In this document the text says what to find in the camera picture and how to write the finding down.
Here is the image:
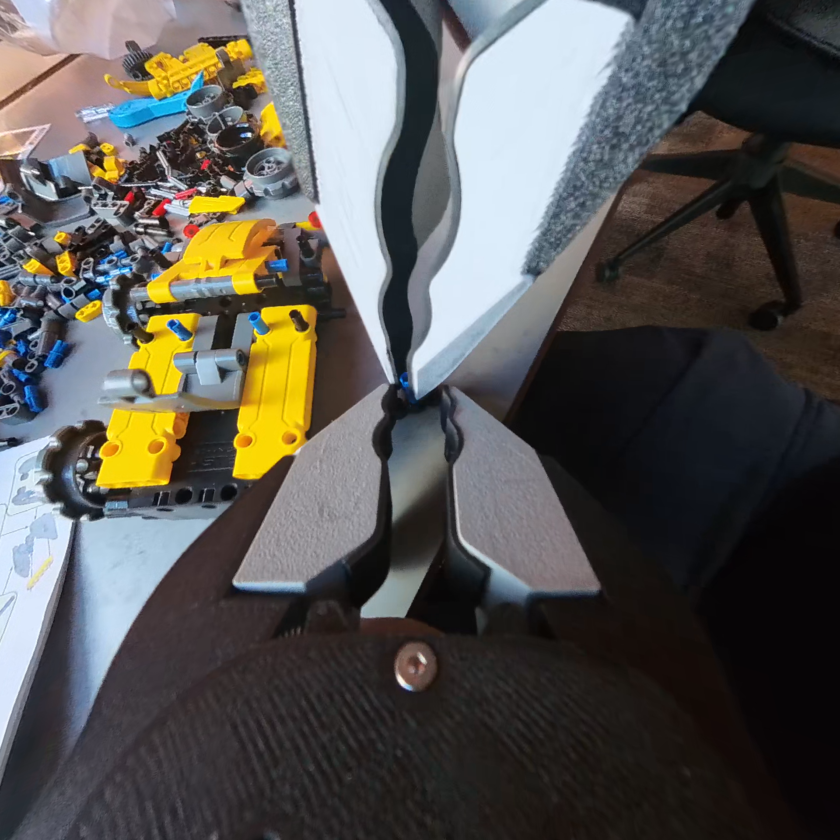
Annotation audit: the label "black office chair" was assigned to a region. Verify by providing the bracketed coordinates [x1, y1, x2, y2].
[598, 0, 840, 329]

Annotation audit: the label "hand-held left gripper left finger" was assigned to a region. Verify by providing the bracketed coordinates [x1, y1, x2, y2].
[231, 385, 397, 602]

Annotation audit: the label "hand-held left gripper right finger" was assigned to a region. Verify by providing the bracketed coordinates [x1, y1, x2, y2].
[441, 388, 603, 611]

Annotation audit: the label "clear plastic bags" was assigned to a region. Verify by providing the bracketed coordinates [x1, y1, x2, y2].
[0, 0, 139, 56]

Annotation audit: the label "grey desk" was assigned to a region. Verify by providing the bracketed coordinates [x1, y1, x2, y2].
[0, 33, 618, 788]

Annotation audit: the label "pile of loose toy bricks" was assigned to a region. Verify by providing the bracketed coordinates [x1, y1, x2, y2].
[0, 37, 322, 421]

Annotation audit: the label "light blue curved brick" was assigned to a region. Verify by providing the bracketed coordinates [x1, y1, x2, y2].
[79, 86, 211, 131]

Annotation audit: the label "black brick connector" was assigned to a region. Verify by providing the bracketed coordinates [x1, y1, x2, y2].
[385, 389, 454, 418]

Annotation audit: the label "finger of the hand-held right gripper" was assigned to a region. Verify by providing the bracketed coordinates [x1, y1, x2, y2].
[292, 0, 410, 384]
[407, 0, 634, 391]

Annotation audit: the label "yellow toy brick vehicle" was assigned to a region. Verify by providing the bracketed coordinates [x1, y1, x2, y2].
[37, 217, 337, 521]

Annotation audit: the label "building instruction booklet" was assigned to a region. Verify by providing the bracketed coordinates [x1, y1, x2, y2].
[0, 437, 77, 749]

